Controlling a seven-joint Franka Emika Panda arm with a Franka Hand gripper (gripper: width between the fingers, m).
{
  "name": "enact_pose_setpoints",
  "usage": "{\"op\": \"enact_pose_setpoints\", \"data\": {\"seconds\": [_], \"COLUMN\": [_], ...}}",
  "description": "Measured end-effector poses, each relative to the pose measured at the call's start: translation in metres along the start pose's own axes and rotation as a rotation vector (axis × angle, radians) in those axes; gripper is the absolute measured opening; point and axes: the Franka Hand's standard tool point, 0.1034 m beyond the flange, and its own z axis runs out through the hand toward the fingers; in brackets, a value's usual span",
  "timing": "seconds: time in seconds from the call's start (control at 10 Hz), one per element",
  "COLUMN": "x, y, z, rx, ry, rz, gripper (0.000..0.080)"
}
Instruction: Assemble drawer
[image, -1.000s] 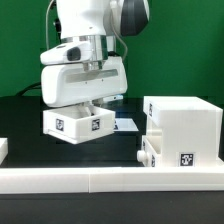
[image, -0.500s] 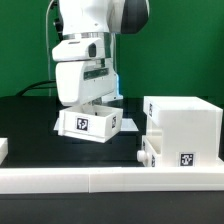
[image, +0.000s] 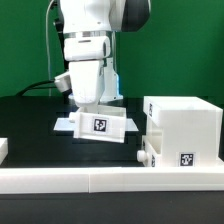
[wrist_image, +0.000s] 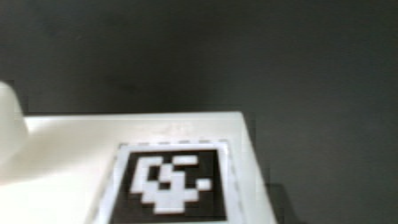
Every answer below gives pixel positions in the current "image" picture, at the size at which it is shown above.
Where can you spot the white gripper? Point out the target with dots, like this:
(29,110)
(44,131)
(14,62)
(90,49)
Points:
(86,82)

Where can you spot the white drawer box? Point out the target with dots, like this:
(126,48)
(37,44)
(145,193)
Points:
(102,123)
(150,153)

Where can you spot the white front drawer box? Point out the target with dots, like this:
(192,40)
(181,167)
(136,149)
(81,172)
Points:
(150,153)

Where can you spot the white drawer cabinet frame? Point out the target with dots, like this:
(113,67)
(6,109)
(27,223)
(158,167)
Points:
(189,128)

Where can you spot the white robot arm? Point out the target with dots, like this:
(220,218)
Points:
(88,28)

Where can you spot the fiducial marker sheet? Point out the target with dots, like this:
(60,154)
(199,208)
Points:
(63,124)

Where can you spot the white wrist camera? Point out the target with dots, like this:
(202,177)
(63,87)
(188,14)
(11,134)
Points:
(63,82)

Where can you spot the white left border rail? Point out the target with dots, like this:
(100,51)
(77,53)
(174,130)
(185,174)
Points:
(3,149)

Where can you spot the white border rail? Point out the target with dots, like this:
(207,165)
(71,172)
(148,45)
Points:
(94,180)
(3,149)

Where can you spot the white front border rail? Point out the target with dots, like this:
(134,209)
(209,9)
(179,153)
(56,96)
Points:
(94,180)

